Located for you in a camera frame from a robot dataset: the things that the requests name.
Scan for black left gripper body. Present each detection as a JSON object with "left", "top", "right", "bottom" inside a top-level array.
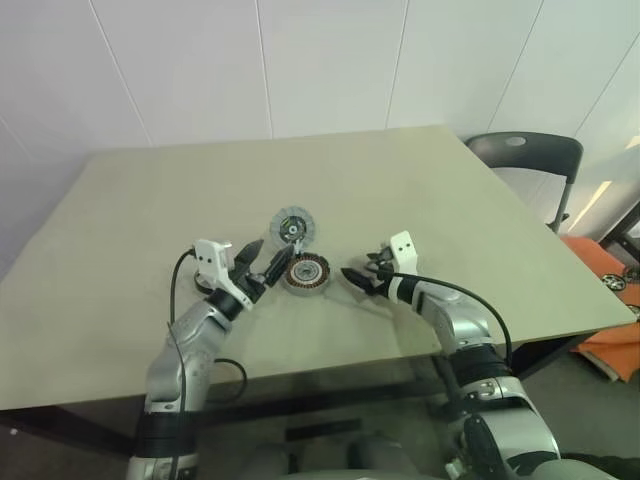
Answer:
[{"left": 234, "top": 272, "right": 266, "bottom": 303}]

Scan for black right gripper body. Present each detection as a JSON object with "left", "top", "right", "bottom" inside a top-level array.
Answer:
[{"left": 372, "top": 262, "right": 401, "bottom": 289}]

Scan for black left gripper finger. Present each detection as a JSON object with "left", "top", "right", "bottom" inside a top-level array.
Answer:
[
  {"left": 263, "top": 243, "right": 296, "bottom": 289},
  {"left": 233, "top": 238, "right": 266, "bottom": 282}
]

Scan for silver motor housing copper windings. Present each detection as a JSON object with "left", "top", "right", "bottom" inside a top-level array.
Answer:
[{"left": 282, "top": 253, "right": 332, "bottom": 300}]

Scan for round grey motor lid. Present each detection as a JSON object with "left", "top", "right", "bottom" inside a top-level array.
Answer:
[{"left": 269, "top": 205, "right": 316, "bottom": 249}]

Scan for black folding chair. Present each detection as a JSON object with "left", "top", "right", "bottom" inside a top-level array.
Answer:
[{"left": 464, "top": 131, "right": 585, "bottom": 234}]

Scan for flat white board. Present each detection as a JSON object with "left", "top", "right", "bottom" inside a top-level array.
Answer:
[{"left": 579, "top": 349, "right": 621, "bottom": 382}]

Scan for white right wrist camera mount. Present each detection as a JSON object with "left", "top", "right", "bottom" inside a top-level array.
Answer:
[{"left": 387, "top": 230, "right": 419, "bottom": 305}]

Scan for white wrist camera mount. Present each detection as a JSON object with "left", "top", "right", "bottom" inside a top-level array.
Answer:
[
  {"left": 387, "top": 230, "right": 419, "bottom": 305},
  {"left": 192, "top": 238, "right": 252, "bottom": 307}
]

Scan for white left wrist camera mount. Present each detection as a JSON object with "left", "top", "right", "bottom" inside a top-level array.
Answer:
[{"left": 192, "top": 238, "right": 252, "bottom": 307}]

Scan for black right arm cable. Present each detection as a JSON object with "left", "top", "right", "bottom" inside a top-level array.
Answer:
[{"left": 392, "top": 272, "right": 512, "bottom": 369}]

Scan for black metal shelf frame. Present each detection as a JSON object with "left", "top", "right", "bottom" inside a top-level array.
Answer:
[{"left": 597, "top": 189, "right": 640, "bottom": 251}]

